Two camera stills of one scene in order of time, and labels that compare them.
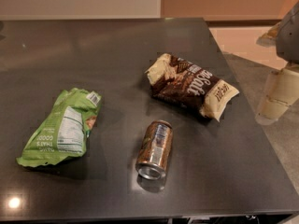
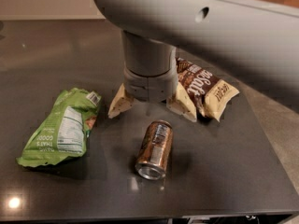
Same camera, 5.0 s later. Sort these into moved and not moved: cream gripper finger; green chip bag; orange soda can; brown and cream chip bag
Moved: cream gripper finger
Not moved: orange soda can; brown and cream chip bag; green chip bag
